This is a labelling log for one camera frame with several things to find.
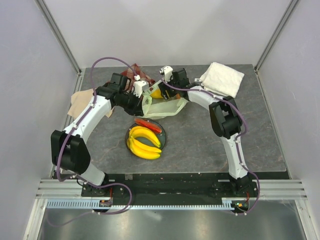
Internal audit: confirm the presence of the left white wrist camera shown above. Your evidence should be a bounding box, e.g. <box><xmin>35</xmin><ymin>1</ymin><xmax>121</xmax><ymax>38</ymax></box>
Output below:
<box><xmin>132</xmin><ymin>75</ymin><xmax>149</xmax><ymax>98</ymax></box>

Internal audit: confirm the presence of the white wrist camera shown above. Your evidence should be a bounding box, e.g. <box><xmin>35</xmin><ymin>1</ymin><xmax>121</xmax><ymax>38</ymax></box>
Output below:
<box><xmin>159</xmin><ymin>65</ymin><xmax>173</xmax><ymax>83</ymax></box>
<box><xmin>132</xmin><ymin>75</ymin><xmax>149</xmax><ymax>98</ymax></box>

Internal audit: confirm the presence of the pale green plastic bag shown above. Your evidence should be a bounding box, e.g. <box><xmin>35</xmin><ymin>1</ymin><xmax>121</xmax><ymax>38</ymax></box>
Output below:
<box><xmin>142</xmin><ymin>80</ymin><xmax>188</xmax><ymax>120</ymax></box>

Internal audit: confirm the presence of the yellow banana bunch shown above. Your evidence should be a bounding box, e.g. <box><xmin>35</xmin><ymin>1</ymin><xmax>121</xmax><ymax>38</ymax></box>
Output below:
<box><xmin>129</xmin><ymin>126</ymin><xmax>161</xmax><ymax>148</ymax></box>
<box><xmin>127</xmin><ymin>137</ymin><xmax>162</xmax><ymax>160</ymax></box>

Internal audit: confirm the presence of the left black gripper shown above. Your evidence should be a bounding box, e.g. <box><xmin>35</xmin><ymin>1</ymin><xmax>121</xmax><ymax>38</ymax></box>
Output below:
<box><xmin>116</xmin><ymin>90</ymin><xmax>144</xmax><ymax>117</ymax></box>

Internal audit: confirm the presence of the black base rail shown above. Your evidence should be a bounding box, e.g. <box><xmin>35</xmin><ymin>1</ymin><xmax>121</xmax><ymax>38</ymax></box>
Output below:
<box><xmin>81</xmin><ymin>173</ymin><xmax>258</xmax><ymax>205</ymax></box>

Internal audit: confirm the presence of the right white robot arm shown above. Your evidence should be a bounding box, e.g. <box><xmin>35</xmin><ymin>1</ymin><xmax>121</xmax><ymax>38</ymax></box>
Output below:
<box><xmin>159</xmin><ymin>66</ymin><xmax>252</xmax><ymax>197</ymax></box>

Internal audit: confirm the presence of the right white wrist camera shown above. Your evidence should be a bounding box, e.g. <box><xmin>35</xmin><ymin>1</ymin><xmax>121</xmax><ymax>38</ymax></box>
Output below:
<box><xmin>159</xmin><ymin>65</ymin><xmax>173</xmax><ymax>83</ymax></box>

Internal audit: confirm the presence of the left aluminium frame post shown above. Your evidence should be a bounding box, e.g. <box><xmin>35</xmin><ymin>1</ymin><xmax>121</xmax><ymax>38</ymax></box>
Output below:
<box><xmin>35</xmin><ymin>0</ymin><xmax>82</xmax><ymax>75</ymax></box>

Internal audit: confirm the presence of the blue ceramic plate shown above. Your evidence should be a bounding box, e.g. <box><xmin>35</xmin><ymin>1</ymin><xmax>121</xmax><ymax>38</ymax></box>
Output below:
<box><xmin>124</xmin><ymin>120</ymin><xmax>167</xmax><ymax>155</ymax></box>

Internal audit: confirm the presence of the white slotted cable duct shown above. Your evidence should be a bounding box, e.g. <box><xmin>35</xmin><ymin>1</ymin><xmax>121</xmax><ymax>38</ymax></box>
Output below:
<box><xmin>46</xmin><ymin>197</ymin><xmax>240</xmax><ymax>211</ymax></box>

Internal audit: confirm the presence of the red plaid cloth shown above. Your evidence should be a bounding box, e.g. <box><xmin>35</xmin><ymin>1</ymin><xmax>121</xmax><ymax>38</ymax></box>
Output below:
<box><xmin>107</xmin><ymin>62</ymin><xmax>156</xmax><ymax>93</ymax></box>

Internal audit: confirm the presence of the beige cloth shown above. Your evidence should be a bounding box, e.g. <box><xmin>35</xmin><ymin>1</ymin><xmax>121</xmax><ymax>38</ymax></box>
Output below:
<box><xmin>66</xmin><ymin>87</ymin><xmax>113</xmax><ymax>119</ymax></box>

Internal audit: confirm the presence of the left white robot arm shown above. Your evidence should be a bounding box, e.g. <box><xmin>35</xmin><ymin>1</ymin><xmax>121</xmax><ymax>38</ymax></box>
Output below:
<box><xmin>50</xmin><ymin>73</ymin><xmax>149</xmax><ymax>197</ymax></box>

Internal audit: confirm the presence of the white folded towel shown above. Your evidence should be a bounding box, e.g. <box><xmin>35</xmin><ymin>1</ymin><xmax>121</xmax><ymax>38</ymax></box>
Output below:
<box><xmin>199</xmin><ymin>62</ymin><xmax>245</xmax><ymax>98</ymax></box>

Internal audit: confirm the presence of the red watermelon slice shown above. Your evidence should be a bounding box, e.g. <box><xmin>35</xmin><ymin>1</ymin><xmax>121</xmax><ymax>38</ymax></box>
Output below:
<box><xmin>134</xmin><ymin>118</ymin><xmax>162</xmax><ymax>134</ymax></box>

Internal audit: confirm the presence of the right aluminium frame post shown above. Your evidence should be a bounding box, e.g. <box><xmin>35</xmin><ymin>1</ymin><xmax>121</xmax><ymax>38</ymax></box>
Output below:
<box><xmin>254</xmin><ymin>0</ymin><xmax>300</xmax><ymax>74</ymax></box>

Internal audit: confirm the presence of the aluminium frame post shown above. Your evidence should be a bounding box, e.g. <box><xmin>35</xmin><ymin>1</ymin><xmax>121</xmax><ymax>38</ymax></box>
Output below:
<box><xmin>35</xmin><ymin>0</ymin><xmax>82</xmax><ymax>75</ymax></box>
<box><xmin>254</xmin><ymin>0</ymin><xmax>300</xmax><ymax>74</ymax></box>

